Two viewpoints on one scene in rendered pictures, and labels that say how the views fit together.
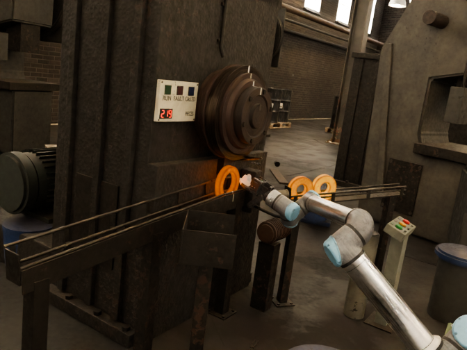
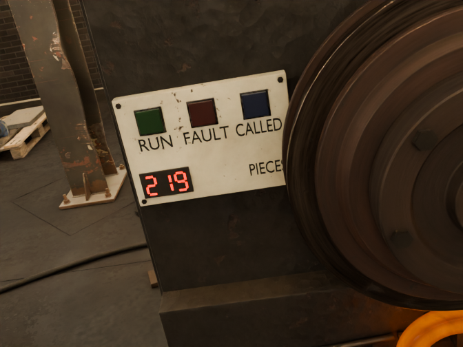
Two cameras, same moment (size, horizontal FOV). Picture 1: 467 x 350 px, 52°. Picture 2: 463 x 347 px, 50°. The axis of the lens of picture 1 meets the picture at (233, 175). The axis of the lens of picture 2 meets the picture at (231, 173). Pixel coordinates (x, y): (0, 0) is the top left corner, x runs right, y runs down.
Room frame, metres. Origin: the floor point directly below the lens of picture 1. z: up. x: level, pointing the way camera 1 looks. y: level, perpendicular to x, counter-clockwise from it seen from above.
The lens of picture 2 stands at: (1.85, -0.35, 1.41)
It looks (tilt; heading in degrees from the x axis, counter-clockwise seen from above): 24 degrees down; 61
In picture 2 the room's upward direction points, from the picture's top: 10 degrees counter-clockwise
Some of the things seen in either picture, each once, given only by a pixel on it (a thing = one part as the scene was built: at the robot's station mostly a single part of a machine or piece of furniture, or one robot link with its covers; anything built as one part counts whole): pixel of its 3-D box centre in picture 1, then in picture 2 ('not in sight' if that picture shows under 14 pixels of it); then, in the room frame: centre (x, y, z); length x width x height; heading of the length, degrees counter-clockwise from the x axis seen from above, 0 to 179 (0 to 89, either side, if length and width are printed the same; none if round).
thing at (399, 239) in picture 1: (392, 273); not in sight; (2.58, -0.97, 0.31); 0.24 x 0.16 x 0.62; 147
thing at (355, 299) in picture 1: (361, 273); not in sight; (2.63, -0.81, 0.26); 0.12 x 0.12 x 0.52
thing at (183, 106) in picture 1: (177, 101); (209, 141); (2.17, 0.29, 1.15); 0.26 x 0.02 x 0.18; 147
